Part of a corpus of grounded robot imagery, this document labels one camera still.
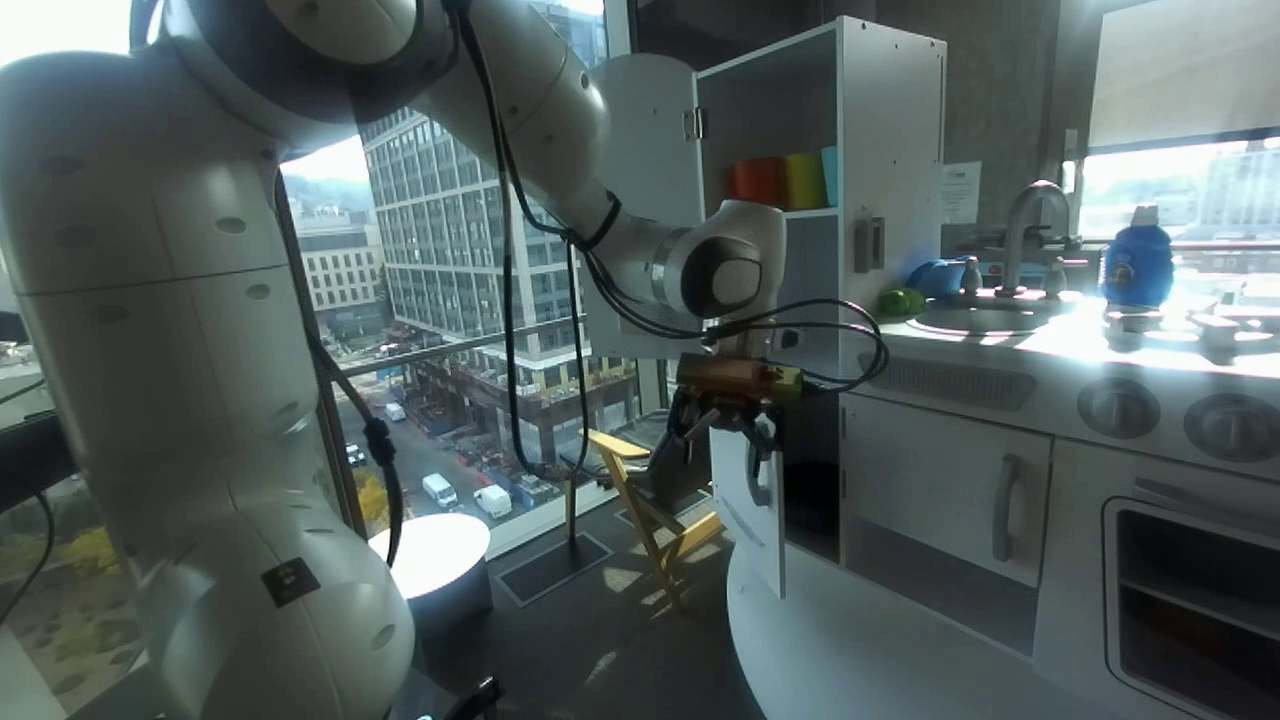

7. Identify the white paper notice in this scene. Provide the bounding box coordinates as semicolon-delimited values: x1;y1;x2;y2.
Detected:
937;160;987;227

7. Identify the blue toy bottle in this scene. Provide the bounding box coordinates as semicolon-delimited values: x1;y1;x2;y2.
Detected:
1100;203;1181;317

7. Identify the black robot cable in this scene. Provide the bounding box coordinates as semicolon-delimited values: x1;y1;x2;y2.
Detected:
308;0;894;574

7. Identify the white toy play kitchen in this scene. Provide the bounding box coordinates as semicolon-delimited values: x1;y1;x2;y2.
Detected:
691;13;1280;720

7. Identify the white round stool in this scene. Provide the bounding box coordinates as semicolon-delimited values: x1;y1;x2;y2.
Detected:
366;510;497;604

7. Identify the white under-counter cabinet door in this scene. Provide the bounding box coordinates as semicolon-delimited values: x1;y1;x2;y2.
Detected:
841;392;1054;592

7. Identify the round white pedestal table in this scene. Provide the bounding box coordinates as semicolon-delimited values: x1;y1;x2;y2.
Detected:
724;539;1131;720

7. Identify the wooden folding chair grey fabric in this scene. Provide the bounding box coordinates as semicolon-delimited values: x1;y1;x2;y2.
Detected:
584;425;736;609

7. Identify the yellow-green toy cup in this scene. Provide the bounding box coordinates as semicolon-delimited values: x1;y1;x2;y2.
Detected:
780;150;828;217

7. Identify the teal toy cup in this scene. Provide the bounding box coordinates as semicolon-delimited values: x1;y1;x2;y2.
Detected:
815;145;842;211

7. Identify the blue plastic toy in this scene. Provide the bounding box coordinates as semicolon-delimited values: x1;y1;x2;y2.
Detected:
904;254;973;306

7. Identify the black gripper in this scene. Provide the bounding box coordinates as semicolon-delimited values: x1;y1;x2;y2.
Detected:
659;392;793;511

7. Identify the white oven door with window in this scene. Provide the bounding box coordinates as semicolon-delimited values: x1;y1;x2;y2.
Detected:
1036;435;1280;720

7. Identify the green plastic toy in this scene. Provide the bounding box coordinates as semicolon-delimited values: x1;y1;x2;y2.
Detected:
871;280;926;324

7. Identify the silver toy faucet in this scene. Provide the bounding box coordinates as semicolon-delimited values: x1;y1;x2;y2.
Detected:
999;177;1081;300

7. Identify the grey stove knob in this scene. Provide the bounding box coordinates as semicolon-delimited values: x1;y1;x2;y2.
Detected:
1071;370;1162;443
1181;390;1280;467

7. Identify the white roller blind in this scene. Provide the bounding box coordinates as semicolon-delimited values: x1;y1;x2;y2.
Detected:
1084;0;1280;157

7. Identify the orange toy cup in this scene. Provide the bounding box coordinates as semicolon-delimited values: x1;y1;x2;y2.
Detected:
724;153;789;211

